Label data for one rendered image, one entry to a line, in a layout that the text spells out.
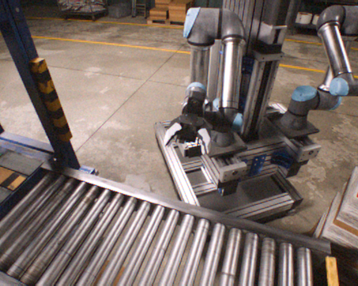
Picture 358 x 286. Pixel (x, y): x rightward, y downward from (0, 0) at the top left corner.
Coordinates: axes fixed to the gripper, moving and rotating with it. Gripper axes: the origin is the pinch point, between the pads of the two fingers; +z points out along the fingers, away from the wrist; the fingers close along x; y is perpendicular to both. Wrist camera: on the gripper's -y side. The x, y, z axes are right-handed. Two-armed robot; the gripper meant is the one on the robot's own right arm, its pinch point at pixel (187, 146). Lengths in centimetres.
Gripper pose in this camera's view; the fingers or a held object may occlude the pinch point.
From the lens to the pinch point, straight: 61.6
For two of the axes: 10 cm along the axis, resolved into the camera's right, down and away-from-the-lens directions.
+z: -1.4, 6.5, -7.5
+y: -1.4, 7.4, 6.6
